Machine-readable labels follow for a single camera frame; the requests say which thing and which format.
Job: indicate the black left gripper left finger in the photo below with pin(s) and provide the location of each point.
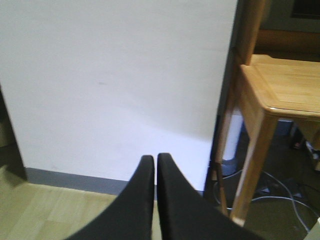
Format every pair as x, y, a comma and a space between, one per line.
130, 215

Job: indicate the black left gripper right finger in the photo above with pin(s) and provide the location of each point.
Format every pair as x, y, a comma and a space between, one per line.
184, 214

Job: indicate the wooden desk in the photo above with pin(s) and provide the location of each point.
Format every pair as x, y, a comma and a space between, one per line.
275, 74

